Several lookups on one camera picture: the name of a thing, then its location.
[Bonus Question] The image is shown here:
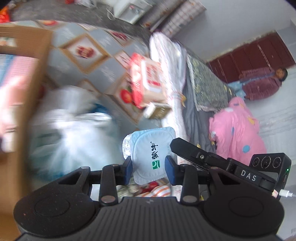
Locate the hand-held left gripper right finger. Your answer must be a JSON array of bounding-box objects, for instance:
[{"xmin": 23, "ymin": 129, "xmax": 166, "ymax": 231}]
[{"xmin": 165, "ymin": 155, "xmax": 241, "ymax": 205}]

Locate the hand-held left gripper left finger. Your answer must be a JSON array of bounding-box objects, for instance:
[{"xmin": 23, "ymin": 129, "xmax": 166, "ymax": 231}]
[{"xmin": 58, "ymin": 158, "xmax": 133, "ymax": 205}]

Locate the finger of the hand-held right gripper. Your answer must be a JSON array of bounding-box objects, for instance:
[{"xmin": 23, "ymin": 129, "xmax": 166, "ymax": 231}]
[{"xmin": 169, "ymin": 138, "xmax": 232, "ymax": 173}]

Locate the white yogurt cup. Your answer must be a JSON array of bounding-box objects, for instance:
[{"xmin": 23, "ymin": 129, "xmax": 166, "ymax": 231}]
[{"xmin": 122, "ymin": 126, "xmax": 177, "ymax": 185}]

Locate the brown cardboard box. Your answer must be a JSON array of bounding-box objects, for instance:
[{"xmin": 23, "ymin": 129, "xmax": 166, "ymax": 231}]
[{"xmin": 0, "ymin": 24, "xmax": 53, "ymax": 235}]

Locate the pink scouring sponge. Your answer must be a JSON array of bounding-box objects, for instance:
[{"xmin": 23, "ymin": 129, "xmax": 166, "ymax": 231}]
[{"xmin": 7, "ymin": 56, "xmax": 38, "ymax": 80}]

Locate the light green scrunchie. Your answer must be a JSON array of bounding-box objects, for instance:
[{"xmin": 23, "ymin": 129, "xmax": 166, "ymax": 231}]
[{"xmin": 116, "ymin": 185, "xmax": 139, "ymax": 198}]

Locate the orange striped towel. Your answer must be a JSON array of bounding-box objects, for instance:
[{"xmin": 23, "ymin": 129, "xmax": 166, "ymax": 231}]
[{"xmin": 136, "ymin": 184, "xmax": 172, "ymax": 198}]

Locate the grey blanket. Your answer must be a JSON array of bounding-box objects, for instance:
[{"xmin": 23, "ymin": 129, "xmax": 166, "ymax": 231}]
[{"xmin": 181, "ymin": 79, "xmax": 218, "ymax": 153}]

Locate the pink spotted garment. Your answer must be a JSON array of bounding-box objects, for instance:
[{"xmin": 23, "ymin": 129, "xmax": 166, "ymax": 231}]
[{"xmin": 209, "ymin": 97, "xmax": 267, "ymax": 160}]

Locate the olive white small carton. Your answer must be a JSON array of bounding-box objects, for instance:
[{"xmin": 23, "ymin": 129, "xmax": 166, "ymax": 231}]
[{"xmin": 144, "ymin": 103, "xmax": 172, "ymax": 120}]

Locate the white plastic shopping bag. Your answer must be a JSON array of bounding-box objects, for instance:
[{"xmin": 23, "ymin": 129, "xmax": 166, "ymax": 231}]
[{"xmin": 29, "ymin": 85, "xmax": 123, "ymax": 183}]

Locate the green floral pillow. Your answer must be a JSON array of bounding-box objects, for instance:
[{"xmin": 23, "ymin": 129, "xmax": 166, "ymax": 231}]
[{"xmin": 186, "ymin": 54, "xmax": 234, "ymax": 112}]

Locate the pink wipes packet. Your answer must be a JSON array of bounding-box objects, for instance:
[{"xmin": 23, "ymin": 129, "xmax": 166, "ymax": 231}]
[{"xmin": 128, "ymin": 53, "xmax": 167, "ymax": 109}]

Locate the white stitched quilt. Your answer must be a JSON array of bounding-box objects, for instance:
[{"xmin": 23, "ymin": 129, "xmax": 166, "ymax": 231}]
[{"xmin": 149, "ymin": 31, "xmax": 189, "ymax": 163}]

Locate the dark red wooden door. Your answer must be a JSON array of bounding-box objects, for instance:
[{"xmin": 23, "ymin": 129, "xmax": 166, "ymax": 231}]
[{"xmin": 206, "ymin": 31, "xmax": 296, "ymax": 84}]

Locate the plaid curtain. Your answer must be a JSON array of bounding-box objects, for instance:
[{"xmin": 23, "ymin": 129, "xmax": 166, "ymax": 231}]
[{"xmin": 159, "ymin": 0, "xmax": 207, "ymax": 39}]

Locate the fruit print mat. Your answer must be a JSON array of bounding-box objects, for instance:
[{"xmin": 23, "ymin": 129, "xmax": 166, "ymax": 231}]
[{"xmin": 9, "ymin": 20, "xmax": 178, "ymax": 197}]

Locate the white water dispenser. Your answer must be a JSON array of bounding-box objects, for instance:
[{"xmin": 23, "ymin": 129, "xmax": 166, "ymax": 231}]
[{"xmin": 114, "ymin": 0, "xmax": 153, "ymax": 25}]

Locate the orange red plastic bag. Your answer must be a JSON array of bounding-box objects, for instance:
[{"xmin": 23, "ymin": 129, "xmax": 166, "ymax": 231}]
[{"xmin": 0, "ymin": 6, "xmax": 11, "ymax": 23}]

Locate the white cable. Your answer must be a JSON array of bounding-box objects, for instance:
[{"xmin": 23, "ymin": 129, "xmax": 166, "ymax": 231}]
[{"xmin": 279, "ymin": 189, "xmax": 296, "ymax": 198}]

